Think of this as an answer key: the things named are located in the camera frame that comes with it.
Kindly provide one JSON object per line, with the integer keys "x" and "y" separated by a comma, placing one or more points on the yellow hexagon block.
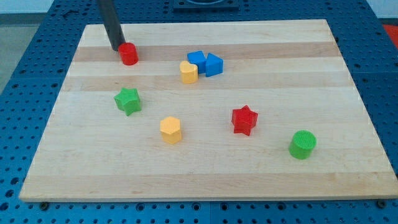
{"x": 170, "y": 129}

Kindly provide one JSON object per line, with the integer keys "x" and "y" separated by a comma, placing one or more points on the green cylinder block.
{"x": 302, "y": 144}

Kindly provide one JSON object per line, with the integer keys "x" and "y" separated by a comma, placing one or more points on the blue triangle block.
{"x": 214, "y": 65}

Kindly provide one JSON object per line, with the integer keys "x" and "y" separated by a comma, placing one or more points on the blue cube block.
{"x": 198, "y": 58}

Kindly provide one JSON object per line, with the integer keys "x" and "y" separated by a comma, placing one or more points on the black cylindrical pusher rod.
{"x": 111, "y": 23}

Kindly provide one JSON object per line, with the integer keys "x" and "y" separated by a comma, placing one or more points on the yellow heart block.
{"x": 188, "y": 72}

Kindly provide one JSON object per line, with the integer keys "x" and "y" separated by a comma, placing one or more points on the light wooden board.
{"x": 290, "y": 72}

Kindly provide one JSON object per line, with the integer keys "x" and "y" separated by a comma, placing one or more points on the green star block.
{"x": 128, "y": 101}

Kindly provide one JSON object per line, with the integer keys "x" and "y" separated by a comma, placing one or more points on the red star block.
{"x": 243, "y": 120}

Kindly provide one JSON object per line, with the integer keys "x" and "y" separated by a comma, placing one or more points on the red cylinder block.
{"x": 128, "y": 53}

